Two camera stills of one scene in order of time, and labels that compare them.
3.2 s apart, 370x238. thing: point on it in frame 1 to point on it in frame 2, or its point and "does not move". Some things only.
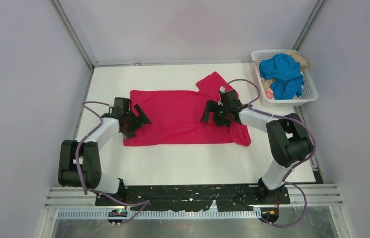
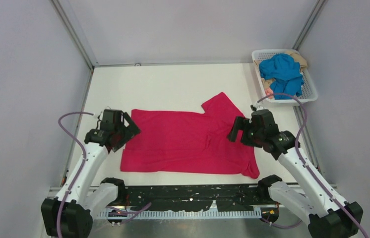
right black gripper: [211, 106] to [242, 124]
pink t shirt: [175, 117] to [188, 142]
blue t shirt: [285, 73] does not move
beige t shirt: [298, 58] does not move
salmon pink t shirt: [269, 93] does not move
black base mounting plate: [196, 198] does not move
